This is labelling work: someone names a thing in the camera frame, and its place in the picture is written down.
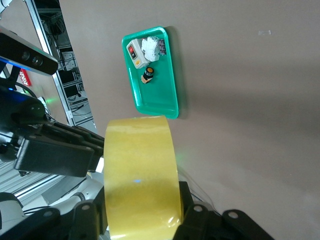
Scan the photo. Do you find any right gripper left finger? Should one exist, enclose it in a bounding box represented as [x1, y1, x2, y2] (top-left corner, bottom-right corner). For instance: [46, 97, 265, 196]
[67, 188, 109, 240]

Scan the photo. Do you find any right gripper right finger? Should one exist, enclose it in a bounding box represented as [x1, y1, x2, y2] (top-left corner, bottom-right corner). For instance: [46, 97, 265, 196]
[174, 180, 221, 240]

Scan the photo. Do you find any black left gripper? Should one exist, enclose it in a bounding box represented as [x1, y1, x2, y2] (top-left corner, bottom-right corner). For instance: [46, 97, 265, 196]
[0, 84, 105, 179]

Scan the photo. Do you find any yellow packing tape roll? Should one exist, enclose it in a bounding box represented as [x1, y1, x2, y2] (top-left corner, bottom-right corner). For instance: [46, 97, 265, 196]
[102, 115, 185, 240]

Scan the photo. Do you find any green plastic tray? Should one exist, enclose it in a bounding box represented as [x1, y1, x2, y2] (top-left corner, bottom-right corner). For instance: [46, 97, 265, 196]
[121, 25, 181, 120]

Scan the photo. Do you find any red and white sign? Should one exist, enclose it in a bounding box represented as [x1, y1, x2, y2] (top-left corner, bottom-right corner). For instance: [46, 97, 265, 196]
[18, 68, 33, 87]

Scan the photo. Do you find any black push button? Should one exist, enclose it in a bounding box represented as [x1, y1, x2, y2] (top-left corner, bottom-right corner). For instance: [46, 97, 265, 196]
[140, 66, 156, 85]

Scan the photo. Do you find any white circuit breaker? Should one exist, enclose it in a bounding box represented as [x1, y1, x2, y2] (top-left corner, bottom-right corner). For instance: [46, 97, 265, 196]
[140, 35, 161, 62]

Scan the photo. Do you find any aluminium profile frame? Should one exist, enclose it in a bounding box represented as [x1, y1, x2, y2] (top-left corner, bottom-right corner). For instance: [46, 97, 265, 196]
[24, 0, 99, 129]

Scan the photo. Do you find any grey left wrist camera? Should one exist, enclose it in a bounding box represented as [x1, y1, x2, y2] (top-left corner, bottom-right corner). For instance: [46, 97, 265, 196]
[0, 31, 59, 76]

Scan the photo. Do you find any grey on-off switch box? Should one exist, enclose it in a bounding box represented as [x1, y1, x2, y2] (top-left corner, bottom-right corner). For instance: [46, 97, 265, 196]
[125, 38, 146, 70]

